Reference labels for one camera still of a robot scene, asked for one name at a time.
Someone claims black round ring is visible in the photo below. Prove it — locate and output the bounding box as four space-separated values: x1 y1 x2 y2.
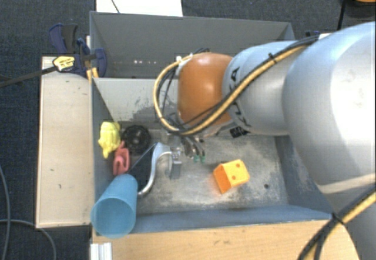
120 125 152 154

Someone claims orange and yellow toy cheese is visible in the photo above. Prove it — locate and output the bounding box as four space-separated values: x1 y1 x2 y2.
212 159 251 195

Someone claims silver and black curved tool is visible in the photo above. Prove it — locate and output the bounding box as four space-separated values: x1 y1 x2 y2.
128 142 173 196

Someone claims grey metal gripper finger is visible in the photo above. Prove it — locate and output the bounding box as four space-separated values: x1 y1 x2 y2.
169 151 182 181

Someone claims pale wood board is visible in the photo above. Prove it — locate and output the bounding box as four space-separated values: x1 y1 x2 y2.
35 56 95 229

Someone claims pink toy piece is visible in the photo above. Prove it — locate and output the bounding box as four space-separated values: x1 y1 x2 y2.
112 141 131 176

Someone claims yellow toy figure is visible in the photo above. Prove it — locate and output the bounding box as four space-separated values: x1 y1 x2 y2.
98 121 122 159

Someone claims blue plastic cup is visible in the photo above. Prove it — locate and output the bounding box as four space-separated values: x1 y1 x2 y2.
90 173 139 239

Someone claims grey metal bin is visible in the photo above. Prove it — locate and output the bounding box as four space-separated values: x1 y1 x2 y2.
89 11 333 235

